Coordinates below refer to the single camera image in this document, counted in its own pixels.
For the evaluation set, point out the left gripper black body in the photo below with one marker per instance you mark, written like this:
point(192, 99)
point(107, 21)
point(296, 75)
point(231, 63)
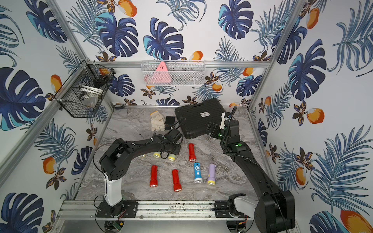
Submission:
point(176, 137)

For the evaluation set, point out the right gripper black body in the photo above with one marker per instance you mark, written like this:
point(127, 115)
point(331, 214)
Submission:
point(217, 133)

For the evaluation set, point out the light green flashlight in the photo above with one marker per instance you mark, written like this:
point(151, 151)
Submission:
point(157, 154)
point(171, 157)

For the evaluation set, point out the red flashlight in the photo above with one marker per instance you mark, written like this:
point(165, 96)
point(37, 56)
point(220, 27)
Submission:
point(176, 182)
point(192, 156)
point(153, 179)

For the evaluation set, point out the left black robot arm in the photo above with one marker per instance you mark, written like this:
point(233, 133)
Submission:
point(116, 160)

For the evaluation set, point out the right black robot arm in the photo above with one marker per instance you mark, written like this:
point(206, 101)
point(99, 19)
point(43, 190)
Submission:
point(273, 210)

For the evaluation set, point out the blue flashlight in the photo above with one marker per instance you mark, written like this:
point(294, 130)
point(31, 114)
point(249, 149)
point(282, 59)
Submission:
point(197, 172)

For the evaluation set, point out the purple flashlight lower right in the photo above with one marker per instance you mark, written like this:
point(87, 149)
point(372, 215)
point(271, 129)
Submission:
point(211, 174)

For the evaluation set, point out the small black box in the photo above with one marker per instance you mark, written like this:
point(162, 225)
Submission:
point(169, 122)

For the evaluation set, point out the white work glove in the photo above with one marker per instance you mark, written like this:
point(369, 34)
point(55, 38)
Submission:
point(157, 122)

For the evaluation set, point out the black plastic tool case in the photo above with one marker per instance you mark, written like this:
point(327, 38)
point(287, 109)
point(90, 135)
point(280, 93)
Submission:
point(197, 117)

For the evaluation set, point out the black tape roll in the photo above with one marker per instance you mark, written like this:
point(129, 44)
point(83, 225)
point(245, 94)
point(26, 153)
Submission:
point(118, 106)

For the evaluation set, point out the pink triangle object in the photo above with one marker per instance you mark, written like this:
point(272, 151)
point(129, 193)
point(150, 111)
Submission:
point(161, 75)

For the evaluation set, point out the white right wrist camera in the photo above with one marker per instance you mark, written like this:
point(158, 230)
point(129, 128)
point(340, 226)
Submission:
point(223, 119)

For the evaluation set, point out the white wire shelf basket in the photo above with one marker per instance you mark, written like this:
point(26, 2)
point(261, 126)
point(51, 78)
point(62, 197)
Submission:
point(182, 72)

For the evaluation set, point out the black wire basket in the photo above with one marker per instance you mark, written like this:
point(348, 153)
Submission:
point(84, 91)

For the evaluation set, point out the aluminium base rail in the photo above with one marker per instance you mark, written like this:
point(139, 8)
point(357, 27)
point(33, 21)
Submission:
point(150, 210)

